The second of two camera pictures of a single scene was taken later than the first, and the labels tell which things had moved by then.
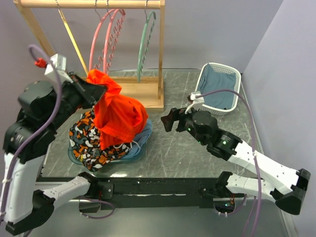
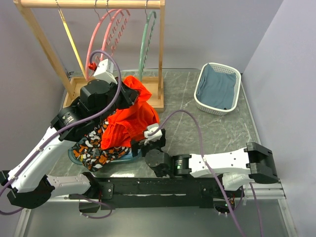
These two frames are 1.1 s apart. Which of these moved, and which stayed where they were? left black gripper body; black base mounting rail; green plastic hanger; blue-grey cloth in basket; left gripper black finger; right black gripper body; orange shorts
Moved: right black gripper body; orange shorts; left black gripper body; left gripper black finger
Stayed: green plastic hanger; black base mounting rail; blue-grey cloth in basket
